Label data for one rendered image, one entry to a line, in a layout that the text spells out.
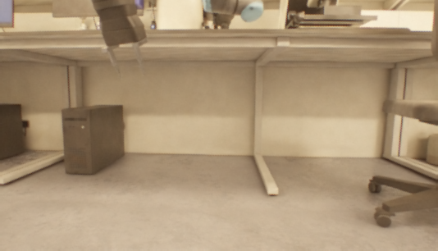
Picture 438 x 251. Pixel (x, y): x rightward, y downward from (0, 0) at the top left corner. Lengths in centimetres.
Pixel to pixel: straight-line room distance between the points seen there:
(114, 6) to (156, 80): 143
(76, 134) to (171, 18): 89
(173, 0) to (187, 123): 102
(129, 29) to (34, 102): 198
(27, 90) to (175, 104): 126
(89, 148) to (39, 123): 94
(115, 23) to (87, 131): 109
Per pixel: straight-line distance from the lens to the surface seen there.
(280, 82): 182
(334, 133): 198
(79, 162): 158
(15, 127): 232
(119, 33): 48
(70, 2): 163
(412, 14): 232
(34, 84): 239
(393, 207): 111
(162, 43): 103
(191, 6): 106
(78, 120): 153
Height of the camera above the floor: 51
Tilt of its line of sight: 6 degrees down
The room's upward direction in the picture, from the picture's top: 1 degrees clockwise
